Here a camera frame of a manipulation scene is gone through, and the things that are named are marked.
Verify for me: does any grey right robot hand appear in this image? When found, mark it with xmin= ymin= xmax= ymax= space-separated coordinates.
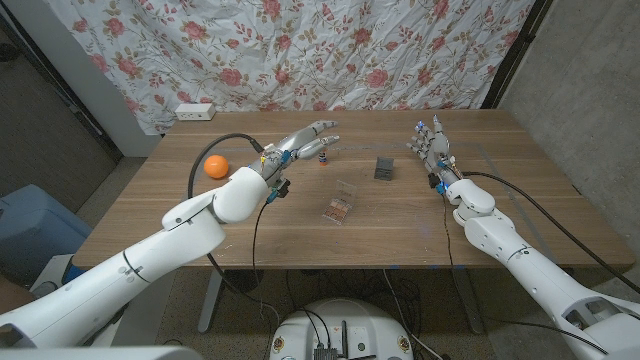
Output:
xmin=406 ymin=114 xmax=464 ymax=195

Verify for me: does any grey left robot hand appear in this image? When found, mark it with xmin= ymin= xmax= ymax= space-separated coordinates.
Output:
xmin=248 ymin=119 xmax=341 ymax=201

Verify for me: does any clear eyeshadow palette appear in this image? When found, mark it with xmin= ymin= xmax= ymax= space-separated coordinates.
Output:
xmin=321 ymin=178 xmax=358 ymax=226

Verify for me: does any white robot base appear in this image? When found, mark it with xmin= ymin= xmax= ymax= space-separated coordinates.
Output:
xmin=268 ymin=298 xmax=415 ymax=360

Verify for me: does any dark grey block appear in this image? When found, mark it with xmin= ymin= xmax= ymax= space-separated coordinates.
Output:
xmin=373 ymin=156 xmax=395 ymax=182

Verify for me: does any orange fruit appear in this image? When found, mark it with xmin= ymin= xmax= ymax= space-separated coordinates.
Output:
xmin=203 ymin=154 xmax=231 ymax=180

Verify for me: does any floral backdrop cloth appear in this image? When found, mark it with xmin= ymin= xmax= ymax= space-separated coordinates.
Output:
xmin=43 ymin=0 xmax=537 ymax=136

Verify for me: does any white power strip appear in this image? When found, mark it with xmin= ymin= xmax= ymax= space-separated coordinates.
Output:
xmin=174 ymin=102 xmax=217 ymax=122

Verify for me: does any black backdrop stand pole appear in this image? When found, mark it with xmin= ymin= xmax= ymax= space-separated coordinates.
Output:
xmin=480 ymin=0 xmax=554 ymax=110

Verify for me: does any grey table leg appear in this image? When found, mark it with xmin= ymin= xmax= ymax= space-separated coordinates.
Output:
xmin=452 ymin=268 xmax=485 ymax=335

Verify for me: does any white table leg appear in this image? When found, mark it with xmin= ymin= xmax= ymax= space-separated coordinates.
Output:
xmin=197 ymin=269 xmax=226 ymax=335

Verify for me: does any white and blue floor item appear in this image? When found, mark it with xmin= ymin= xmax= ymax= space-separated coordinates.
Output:
xmin=29 ymin=253 xmax=81 ymax=296

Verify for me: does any blue plastic bin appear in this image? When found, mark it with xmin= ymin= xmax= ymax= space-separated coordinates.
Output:
xmin=0 ymin=183 xmax=94 ymax=281

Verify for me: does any person's bare leg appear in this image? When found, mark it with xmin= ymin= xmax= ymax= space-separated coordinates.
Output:
xmin=0 ymin=287 xmax=34 ymax=316

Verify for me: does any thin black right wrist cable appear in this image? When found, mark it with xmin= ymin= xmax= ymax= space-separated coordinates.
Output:
xmin=441 ymin=193 xmax=474 ymax=331

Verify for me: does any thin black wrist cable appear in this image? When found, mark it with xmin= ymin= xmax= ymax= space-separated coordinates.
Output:
xmin=441 ymin=193 xmax=474 ymax=331
xmin=251 ymin=198 xmax=274 ymax=311

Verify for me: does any thin black left wrist cable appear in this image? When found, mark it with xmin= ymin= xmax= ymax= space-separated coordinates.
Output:
xmin=251 ymin=198 xmax=274 ymax=311

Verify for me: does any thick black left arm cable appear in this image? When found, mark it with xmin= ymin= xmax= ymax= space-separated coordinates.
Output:
xmin=187 ymin=132 xmax=281 ymax=326

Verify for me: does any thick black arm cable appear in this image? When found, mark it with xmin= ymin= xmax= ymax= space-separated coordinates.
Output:
xmin=460 ymin=170 xmax=640 ymax=296
xmin=187 ymin=132 xmax=281 ymax=326

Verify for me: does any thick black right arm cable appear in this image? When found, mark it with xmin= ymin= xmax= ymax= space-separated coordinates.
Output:
xmin=460 ymin=170 xmax=640 ymax=296

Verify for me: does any black floor cable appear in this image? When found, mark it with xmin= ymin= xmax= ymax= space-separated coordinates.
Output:
xmin=484 ymin=317 xmax=610 ymax=356

